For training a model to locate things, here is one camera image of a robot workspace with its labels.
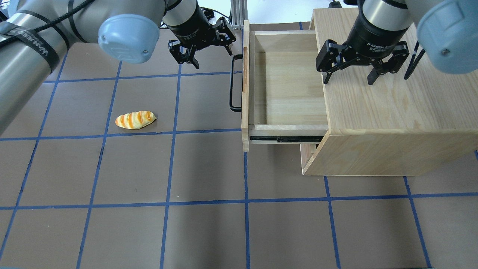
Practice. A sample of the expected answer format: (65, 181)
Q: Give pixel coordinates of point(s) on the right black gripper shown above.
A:
(370, 37)

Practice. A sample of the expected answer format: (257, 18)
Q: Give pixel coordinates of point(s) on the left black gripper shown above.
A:
(189, 28)

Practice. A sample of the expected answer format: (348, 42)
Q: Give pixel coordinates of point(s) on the wooden drawer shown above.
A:
(282, 92)

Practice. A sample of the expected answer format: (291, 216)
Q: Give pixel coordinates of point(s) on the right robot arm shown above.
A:
(446, 30)

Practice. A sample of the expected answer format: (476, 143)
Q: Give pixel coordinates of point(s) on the wooden drawer cabinet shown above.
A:
(394, 127)

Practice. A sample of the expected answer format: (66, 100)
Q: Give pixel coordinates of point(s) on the toy bread roll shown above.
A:
(135, 120)

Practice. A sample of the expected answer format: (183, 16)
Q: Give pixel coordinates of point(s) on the black drawer slide rail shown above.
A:
(286, 139)

